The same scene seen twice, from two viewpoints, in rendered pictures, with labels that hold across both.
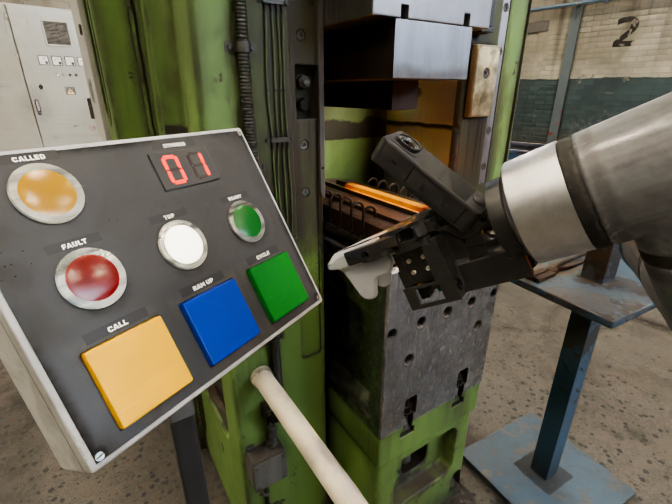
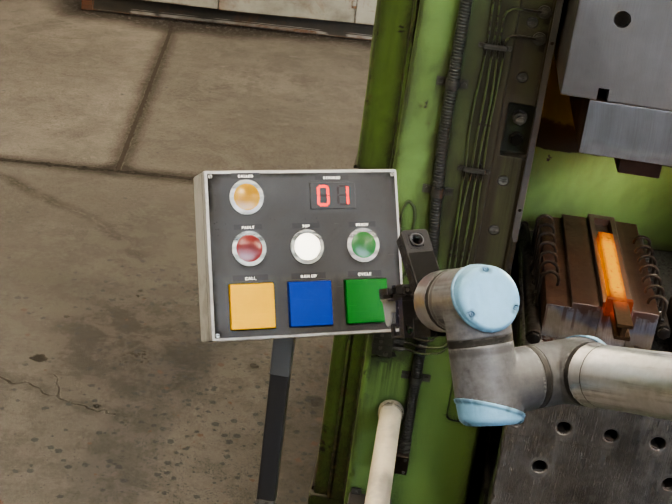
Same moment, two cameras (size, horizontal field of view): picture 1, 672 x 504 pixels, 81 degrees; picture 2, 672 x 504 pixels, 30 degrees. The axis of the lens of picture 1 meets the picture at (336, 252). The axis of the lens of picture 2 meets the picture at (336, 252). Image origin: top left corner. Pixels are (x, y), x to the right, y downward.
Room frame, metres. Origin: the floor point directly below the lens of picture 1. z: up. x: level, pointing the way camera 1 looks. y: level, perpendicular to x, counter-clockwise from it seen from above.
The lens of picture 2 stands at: (-1.08, -1.01, 1.96)
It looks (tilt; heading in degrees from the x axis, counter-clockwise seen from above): 25 degrees down; 37
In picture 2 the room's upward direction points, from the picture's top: 7 degrees clockwise
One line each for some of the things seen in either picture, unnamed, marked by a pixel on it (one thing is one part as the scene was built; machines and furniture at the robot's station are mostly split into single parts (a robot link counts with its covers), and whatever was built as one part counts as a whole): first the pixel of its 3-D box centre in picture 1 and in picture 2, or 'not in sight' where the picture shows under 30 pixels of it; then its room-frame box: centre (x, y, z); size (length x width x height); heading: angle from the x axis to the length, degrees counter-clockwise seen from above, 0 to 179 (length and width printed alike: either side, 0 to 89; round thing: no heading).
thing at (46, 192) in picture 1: (48, 193); (246, 197); (0.35, 0.26, 1.16); 0.05 x 0.03 x 0.04; 123
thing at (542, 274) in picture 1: (587, 255); not in sight; (1.13, -0.78, 0.77); 0.60 x 0.04 x 0.01; 124
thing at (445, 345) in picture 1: (373, 292); (592, 392); (1.04, -0.11, 0.69); 0.56 x 0.38 x 0.45; 33
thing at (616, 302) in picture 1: (596, 280); not in sight; (0.98, -0.73, 0.76); 0.40 x 0.30 x 0.02; 119
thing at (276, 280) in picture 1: (277, 286); (366, 301); (0.47, 0.08, 1.01); 0.07 x 0.05 x 0.07; 148
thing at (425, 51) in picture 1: (367, 58); (631, 98); (1.00, -0.07, 1.32); 0.42 x 0.20 x 0.10; 33
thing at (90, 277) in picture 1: (93, 277); (249, 248); (0.32, 0.22, 1.09); 0.05 x 0.03 x 0.04; 123
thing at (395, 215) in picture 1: (362, 209); (592, 274); (1.00, -0.07, 0.96); 0.42 x 0.20 x 0.09; 33
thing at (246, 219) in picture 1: (247, 221); (363, 244); (0.49, 0.12, 1.09); 0.05 x 0.03 x 0.04; 123
